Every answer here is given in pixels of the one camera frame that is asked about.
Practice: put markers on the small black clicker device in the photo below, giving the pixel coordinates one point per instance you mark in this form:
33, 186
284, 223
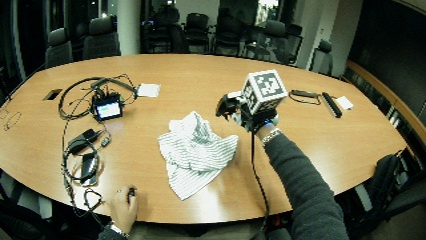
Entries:
130, 194

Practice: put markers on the white marker cube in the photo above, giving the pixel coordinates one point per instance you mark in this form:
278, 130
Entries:
264, 89

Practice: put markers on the black phone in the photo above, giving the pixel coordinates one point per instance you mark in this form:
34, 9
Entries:
87, 166

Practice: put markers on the striped white cloth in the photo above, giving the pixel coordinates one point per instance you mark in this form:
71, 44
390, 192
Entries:
197, 153

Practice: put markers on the white paper card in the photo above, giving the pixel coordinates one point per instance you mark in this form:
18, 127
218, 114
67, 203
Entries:
147, 90

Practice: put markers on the black power adapter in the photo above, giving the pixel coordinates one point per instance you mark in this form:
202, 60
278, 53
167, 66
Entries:
82, 140

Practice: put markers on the grey office chair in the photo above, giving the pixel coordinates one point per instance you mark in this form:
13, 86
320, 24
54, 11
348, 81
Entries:
270, 43
322, 58
58, 50
101, 40

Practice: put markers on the black office chair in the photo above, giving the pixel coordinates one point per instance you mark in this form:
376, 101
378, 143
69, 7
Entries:
197, 31
166, 33

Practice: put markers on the black bar device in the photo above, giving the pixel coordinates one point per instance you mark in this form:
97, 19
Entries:
331, 105

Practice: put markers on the small black screen device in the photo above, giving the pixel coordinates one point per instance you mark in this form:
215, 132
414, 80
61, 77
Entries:
107, 108

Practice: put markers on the small white box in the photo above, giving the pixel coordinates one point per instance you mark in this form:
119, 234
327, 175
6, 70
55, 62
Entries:
344, 102

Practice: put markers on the white pillar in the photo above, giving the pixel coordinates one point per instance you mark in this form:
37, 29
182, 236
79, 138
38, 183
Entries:
127, 28

